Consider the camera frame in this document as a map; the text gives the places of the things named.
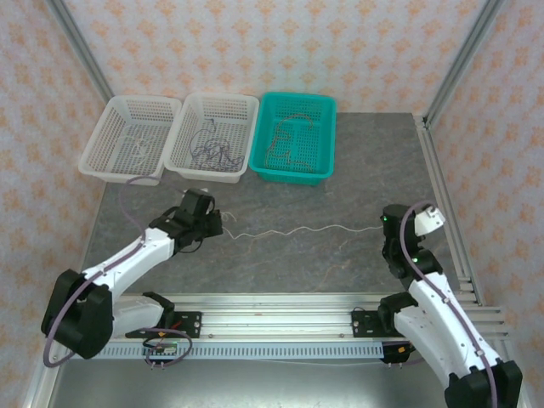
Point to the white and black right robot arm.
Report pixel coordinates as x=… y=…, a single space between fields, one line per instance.
x=438 y=323

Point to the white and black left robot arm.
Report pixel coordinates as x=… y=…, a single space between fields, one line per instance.
x=127 y=263

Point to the white perforated plastic basket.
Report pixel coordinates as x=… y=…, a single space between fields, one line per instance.
x=229 y=123
x=106 y=144

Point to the teal perforated plastic basket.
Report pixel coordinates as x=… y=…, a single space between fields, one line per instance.
x=306 y=144

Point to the small green circuit board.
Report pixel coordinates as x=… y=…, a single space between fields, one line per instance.
x=163 y=349

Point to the grey metal shelf plate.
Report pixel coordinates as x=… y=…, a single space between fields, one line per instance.
x=255 y=387

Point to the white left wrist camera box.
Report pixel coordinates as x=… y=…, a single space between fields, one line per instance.
x=204 y=190

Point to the aluminium table side rail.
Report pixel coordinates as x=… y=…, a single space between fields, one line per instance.
x=438 y=178

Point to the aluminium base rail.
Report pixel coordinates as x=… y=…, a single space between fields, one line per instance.
x=276 y=314

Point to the aluminium frame post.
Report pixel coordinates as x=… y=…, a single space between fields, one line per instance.
x=81 y=47
x=465 y=55

